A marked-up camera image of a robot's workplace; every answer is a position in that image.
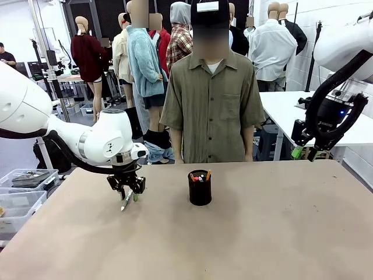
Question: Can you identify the small clear storage box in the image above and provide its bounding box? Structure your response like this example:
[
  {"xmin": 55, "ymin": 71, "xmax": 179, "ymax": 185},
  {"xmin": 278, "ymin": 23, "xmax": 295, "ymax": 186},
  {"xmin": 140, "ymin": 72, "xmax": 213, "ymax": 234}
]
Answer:
[{"xmin": 80, "ymin": 103, "xmax": 96, "ymax": 117}]

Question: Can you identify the mannequin in cream jacket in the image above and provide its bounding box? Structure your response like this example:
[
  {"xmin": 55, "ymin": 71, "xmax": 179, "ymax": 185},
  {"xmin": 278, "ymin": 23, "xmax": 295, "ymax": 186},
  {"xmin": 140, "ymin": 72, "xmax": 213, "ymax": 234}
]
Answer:
[{"xmin": 112, "ymin": 12, "xmax": 135, "ymax": 109}]

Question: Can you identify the mannequin in light blue fleece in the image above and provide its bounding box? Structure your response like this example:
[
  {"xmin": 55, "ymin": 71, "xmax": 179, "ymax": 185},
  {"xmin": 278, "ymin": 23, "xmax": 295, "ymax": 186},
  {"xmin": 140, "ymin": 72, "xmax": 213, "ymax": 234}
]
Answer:
[{"xmin": 125, "ymin": 0, "xmax": 176, "ymax": 165}]

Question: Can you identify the person in olive shirt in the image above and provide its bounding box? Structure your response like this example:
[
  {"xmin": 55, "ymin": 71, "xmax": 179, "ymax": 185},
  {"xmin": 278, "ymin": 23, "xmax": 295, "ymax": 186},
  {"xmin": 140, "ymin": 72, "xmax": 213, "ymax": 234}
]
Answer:
[{"xmin": 159, "ymin": 0, "xmax": 266, "ymax": 164}]

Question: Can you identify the person's left forearm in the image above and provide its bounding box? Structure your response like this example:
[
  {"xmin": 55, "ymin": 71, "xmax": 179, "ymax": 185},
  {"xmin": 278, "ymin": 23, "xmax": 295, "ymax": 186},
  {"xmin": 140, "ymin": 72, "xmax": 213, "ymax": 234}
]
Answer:
[{"xmin": 242, "ymin": 127, "xmax": 254, "ymax": 162}]

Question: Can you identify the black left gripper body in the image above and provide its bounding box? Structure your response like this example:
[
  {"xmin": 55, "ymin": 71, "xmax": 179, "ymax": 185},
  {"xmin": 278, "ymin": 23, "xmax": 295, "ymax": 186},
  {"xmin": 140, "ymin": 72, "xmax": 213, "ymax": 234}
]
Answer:
[{"xmin": 113, "ymin": 163, "xmax": 138, "ymax": 190}]

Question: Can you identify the white side table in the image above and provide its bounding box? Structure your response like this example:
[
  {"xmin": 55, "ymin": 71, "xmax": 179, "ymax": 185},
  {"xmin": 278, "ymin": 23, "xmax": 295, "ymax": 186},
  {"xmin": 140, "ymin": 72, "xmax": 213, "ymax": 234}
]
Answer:
[{"xmin": 258, "ymin": 90, "xmax": 373, "ymax": 148}]

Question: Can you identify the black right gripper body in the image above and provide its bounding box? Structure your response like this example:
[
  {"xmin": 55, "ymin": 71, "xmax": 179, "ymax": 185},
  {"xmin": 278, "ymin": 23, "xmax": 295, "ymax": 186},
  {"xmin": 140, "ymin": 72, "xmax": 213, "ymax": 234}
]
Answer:
[{"xmin": 316, "ymin": 99, "xmax": 355, "ymax": 138}]

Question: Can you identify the white and green pen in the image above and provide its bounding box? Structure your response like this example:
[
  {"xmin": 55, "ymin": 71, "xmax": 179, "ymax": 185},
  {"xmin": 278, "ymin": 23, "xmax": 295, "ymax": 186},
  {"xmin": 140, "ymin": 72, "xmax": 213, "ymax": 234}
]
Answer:
[{"xmin": 120, "ymin": 189, "xmax": 133, "ymax": 212}]

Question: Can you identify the seated man in black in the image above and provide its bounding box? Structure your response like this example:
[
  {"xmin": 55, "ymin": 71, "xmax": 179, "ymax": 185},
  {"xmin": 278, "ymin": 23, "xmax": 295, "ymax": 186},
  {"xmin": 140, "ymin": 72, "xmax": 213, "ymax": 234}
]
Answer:
[{"xmin": 0, "ymin": 42, "xmax": 17, "ymax": 68}]

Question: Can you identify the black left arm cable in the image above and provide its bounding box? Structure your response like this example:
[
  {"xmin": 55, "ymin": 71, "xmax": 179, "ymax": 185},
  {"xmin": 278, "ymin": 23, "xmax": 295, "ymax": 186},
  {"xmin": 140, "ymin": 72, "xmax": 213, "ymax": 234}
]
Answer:
[{"xmin": 0, "ymin": 127, "xmax": 118, "ymax": 175}]

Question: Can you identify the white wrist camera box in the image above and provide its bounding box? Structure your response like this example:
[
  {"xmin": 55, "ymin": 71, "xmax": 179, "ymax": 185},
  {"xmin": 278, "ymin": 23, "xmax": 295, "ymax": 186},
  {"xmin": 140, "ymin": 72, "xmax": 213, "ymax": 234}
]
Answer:
[
  {"xmin": 330, "ymin": 86, "xmax": 356, "ymax": 103},
  {"xmin": 131, "ymin": 143, "xmax": 149, "ymax": 160}
]

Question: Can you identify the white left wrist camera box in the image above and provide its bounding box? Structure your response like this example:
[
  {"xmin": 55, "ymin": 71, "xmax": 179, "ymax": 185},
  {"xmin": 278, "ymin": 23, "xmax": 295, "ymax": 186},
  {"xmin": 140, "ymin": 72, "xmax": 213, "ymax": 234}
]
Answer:
[{"xmin": 131, "ymin": 143, "xmax": 149, "ymax": 160}]

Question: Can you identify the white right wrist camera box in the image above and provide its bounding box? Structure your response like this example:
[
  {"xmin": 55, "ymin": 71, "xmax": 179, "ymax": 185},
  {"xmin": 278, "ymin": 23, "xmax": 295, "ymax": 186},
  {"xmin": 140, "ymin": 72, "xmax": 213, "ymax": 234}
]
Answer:
[{"xmin": 330, "ymin": 86, "xmax": 356, "ymax": 103}]

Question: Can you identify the black tripod stand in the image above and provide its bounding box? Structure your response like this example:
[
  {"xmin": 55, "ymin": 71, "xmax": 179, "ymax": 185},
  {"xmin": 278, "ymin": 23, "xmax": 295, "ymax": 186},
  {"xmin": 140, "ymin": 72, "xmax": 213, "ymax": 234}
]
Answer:
[{"xmin": 305, "ymin": 20, "xmax": 325, "ymax": 93}]

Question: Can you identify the black mesh pen holder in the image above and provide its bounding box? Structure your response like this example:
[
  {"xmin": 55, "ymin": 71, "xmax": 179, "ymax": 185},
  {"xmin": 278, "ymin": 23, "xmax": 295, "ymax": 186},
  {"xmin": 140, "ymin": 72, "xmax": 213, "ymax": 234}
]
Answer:
[{"xmin": 188, "ymin": 170, "xmax": 213, "ymax": 207}]

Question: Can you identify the clear plastic bin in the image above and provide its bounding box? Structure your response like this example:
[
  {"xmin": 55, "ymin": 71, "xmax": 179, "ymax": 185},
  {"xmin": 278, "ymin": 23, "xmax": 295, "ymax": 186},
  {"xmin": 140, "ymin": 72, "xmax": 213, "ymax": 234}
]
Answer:
[
  {"xmin": 0, "ymin": 168, "xmax": 61, "ymax": 191},
  {"xmin": 0, "ymin": 190, "xmax": 48, "ymax": 236}
]

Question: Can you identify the mannequin in white shirt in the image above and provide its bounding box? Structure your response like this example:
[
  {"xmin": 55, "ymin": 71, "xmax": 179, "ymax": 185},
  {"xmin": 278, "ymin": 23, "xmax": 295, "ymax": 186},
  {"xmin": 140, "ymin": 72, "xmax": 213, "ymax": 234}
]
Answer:
[{"xmin": 244, "ymin": 1, "xmax": 298, "ymax": 93}]

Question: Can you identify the dark tray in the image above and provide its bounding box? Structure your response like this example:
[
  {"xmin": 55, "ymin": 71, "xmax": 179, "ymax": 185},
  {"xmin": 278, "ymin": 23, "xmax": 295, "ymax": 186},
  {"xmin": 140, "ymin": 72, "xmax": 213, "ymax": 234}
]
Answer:
[{"xmin": 11, "ymin": 171, "xmax": 51, "ymax": 188}]

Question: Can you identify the mannequin in red jacket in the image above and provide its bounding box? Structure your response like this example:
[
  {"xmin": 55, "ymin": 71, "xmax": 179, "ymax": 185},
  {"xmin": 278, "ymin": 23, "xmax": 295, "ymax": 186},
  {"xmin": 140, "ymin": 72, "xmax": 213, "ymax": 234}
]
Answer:
[{"xmin": 148, "ymin": 13, "xmax": 173, "ymax": 80}]

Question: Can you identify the mannequin in black clothes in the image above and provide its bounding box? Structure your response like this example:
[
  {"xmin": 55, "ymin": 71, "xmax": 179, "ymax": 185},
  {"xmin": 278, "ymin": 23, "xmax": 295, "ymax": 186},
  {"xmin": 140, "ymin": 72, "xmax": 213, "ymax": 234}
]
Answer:
[{"xmin": 228, "ymin": 2, "xmax": 250, "ymax": 57}]

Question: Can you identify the mannequin in black jacket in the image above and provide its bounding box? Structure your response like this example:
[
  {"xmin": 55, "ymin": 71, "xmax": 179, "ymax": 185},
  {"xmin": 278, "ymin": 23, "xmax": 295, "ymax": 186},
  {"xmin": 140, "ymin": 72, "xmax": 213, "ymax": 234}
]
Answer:
[{"xmin": 279, "ymin": 2, "xmax": 308, "ymax": 56}]

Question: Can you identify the mannequin in dark red sweater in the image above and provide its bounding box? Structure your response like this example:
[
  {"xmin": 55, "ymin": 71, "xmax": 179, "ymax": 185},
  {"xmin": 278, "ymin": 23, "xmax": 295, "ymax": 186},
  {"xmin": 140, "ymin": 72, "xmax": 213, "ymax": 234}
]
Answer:
[{"xmin": 71, "ymin": 16, "xmax": 111, "ymax": 123}]

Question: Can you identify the mannequin in plaid shirt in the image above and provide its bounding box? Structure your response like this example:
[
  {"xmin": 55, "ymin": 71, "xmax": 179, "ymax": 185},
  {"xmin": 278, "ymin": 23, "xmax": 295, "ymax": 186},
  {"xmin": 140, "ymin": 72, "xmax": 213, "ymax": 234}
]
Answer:
[{"xmin": 166, "ymin": 1, "xmax": 194, "ymax": 74}]

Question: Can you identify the black backpack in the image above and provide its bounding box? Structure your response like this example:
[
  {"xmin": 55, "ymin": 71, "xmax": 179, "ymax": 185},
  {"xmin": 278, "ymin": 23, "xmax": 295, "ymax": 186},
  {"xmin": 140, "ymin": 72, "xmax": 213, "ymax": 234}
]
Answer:
[{"xmin": 33, "ymin": 138, "xmax": 73, "ymax": 173}]

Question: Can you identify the grey work table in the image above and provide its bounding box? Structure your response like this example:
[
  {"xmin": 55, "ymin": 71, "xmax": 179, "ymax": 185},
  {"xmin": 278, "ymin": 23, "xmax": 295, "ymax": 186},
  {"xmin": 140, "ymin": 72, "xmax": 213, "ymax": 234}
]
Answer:
[{"xmin": 46, "ymin": 71, "xmax": 90, "ymax": 118}]

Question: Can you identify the person's right forearm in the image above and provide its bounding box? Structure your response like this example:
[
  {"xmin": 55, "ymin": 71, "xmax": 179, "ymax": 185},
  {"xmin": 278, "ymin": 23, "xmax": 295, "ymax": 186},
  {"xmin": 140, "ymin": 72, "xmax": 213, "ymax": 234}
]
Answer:
[{"xmin": 169, "ymin": 128, "xmax": 184, "ymax": 163}]

